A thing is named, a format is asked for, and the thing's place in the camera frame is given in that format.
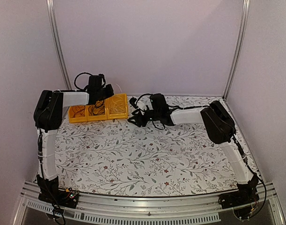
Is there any black cable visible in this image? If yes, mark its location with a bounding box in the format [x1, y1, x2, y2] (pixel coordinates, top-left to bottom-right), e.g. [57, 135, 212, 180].
[88, 100, 105, 116]

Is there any aluminium post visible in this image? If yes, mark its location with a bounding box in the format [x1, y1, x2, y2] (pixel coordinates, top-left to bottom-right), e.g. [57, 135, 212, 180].
[223, 0, 250, 101]
[46, 0, 72, 90]

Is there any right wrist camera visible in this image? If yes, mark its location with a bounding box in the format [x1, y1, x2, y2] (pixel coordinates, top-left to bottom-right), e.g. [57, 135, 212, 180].
[129, 97, 149, 114]

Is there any left yellow bin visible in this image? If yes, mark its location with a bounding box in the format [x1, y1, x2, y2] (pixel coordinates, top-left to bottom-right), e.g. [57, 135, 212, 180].
[68, 105, 88, 123]

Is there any front aluminium frame rail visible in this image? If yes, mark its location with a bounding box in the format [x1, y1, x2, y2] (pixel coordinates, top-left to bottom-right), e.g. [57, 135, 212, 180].
[14, 182, 286, 225]

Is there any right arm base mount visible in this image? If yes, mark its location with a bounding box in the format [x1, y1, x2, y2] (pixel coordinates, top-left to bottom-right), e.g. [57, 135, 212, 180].
[218, 184, 259, 220]

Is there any right aluminium post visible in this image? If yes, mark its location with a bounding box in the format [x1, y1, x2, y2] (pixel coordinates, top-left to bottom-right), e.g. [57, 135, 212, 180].
[223, 0, 250, 101]

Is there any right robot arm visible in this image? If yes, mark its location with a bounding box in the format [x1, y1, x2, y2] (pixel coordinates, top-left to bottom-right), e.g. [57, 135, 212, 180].
[128, 93, 259, 204]

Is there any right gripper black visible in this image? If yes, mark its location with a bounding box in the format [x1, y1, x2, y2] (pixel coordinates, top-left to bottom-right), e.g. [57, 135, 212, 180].
[128, 108, 161, 127]

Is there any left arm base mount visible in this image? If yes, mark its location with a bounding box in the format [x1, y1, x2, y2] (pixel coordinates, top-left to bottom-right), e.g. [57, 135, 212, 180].
[38, 187, 79, 209]

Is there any left aluminium post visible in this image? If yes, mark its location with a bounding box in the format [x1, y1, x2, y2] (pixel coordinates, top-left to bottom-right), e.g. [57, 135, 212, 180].
[46, 0, 72, 90]

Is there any yellow bin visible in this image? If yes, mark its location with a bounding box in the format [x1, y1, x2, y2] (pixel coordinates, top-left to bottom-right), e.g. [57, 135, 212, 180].
[68, 105, 88, 123]
[105, 93, 128, 120]
[86, 102, 107, 122]

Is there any middle yellow bin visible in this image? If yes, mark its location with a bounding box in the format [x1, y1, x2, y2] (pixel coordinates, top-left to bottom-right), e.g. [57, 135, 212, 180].
[86, 102, 107, 122]

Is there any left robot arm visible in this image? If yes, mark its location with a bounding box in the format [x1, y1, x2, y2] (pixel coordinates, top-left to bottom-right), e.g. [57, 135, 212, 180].
[33, 72, 114, 203]

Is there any floral tablecloth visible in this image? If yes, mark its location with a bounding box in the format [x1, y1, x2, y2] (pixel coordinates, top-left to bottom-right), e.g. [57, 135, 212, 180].
[53, 95, 260, 197]

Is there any right yellow bin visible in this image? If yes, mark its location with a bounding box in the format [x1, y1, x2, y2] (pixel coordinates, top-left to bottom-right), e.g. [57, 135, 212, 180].
[105, 93, 128, 120]

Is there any white cable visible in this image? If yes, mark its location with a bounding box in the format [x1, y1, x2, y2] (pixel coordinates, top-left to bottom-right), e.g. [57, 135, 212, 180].
[109, 84, 127, 114]

